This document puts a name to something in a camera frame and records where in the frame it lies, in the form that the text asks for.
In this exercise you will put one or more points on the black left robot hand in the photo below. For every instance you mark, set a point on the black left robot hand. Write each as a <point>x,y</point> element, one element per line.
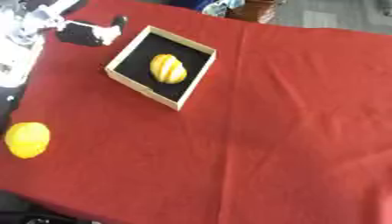
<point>81,34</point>

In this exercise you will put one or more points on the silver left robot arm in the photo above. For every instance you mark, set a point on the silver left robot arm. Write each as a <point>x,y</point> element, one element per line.
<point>23,35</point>

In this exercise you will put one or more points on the tan box with black inside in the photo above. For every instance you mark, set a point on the tan box with black inside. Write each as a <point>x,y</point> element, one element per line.
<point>161,67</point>

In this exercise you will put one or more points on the yellow ridged toy fruit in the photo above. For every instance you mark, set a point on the yellow ridged toy fruit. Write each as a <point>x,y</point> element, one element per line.
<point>168,68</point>

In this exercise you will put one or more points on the yellow round toy fruit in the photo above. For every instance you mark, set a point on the yellow round toy fruit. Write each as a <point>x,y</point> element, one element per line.
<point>27,140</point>

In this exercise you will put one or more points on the person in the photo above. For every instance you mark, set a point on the person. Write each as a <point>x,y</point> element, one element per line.
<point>229,7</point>

